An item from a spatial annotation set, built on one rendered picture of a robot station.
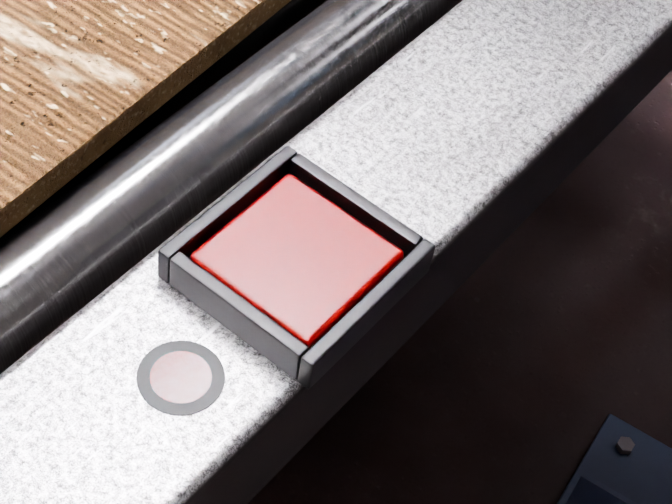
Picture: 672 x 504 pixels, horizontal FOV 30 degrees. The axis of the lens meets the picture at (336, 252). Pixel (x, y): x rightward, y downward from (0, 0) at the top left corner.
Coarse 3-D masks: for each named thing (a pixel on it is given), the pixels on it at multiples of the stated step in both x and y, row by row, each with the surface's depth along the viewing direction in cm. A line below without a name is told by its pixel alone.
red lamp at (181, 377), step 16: (176, 352) 46; (160, 368) 46; (176, 368) 46; (192, 368) 46; (208, 368) 46; (160, 384) 45; (176, 384) 45; (192, 384) 45; (208, 384) 45; (176, 400) 45; (192, 400) 45
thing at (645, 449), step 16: (608, 416) 155; (608, 432) 153; (624, 432) 153; (640, 432) 154; (592, 448) 151; (608, 448) 152; (624, 448) 151; (640, 448) 152; (656, 448) 152; (592, 464) 150; (608, 464) 150; (624, 464) 150; (640, 464) 151; (656, 464) 151; (576, 480) 148; (592, 480) 133; (608, 480) 149; (624, 480) 149; (640, 480) 149; (656, 480) 150; (576, 496) 136; (592, 496) 134; (608, 496) 132; (624, 496) 132; (640, 496) 148; (656, 496) 148
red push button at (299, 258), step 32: (288, 192) 50; (256, 224) 49; (288, 224) 49; (320, 224) 49; (352, 224) 49; (192, 256) 47; (224, 256) 47; (256, 256) 48; (288, 256) 48; (320, 256) 48; (352, 256) 48; (384, 256) 48; (256, 288) 47; (288, 288) 47; (320, 288) 47; (352, 288) 47; (288, 320) 46; (320, 320) 46
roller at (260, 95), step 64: (384, 0) 59; (448, 0) 62; (256, 64) 56; (320, 64) 56; (192, 128) 53; (256, 128) 54; (128, 192) 50; (192, 192) 52; (0, 256) 48; (64, 256) 48; (128, 256) 50; (0, 320) 46; (64, 320) 49
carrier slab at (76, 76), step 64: (0, 0) 54; (64, 0) 54; (128, 0) 55; (192, 0) 55; (256, 0) 56; (0, 64) 51; (64, 64) 52; (128, 64) 52; (192, 64) 53; (0, 128) 49; (64, 128) 50; (128, 128) 52; (0, 192) 47
